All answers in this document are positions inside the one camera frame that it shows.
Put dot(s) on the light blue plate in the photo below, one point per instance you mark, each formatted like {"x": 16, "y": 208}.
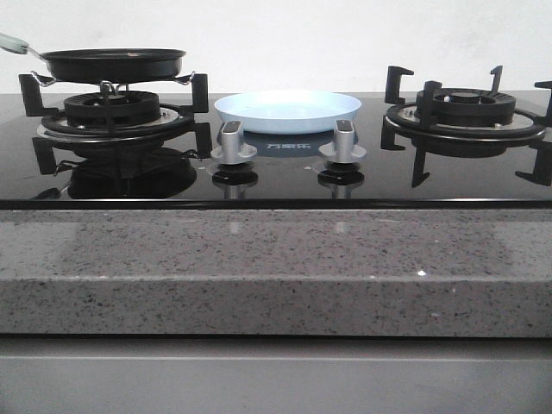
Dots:
{"x": 291, "y": 112}

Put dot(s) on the black frying pan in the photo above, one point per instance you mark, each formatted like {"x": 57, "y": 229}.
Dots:
{"x": 92, "y": 66}

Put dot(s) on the left silver stove knob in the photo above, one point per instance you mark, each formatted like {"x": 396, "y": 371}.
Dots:
{"x": 233, "y": 150}

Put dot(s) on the silver stove knob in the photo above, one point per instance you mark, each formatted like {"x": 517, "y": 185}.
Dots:
{"x": 343, "y": 149}
{"x": 233, "y": 150}

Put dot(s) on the right silver stove knob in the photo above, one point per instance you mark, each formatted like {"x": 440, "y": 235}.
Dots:
{"x": 343, "y": 149}

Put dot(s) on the right black pan support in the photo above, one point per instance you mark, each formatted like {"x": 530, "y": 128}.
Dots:
{"x": 414, "y": 120}

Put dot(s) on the black pan support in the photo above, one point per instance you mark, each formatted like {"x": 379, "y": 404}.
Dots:
{"x": 175, "y": 120}
{"x": 414, "y": 120}

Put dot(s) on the left black gas burner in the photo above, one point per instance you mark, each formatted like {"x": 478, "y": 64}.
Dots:
{"x": 127, "y": 109}

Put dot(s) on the black gas burner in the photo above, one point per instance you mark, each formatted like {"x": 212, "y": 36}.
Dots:
{"x": 465, "y": 107}
{"x": 127, "y": 109}

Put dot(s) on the right black gas burner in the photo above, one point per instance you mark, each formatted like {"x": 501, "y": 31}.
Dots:
{"x": 465, "y": 107}

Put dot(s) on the black glass gas hob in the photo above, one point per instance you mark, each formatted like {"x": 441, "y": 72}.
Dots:
{"x": 401, "y": 170}

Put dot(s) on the left black pan support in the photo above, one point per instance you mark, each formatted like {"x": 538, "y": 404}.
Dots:
{"x": 175, "y": 120}

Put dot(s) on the grey cabinet front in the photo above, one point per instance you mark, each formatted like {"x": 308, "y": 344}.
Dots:
{"x": 273, "y": 375}

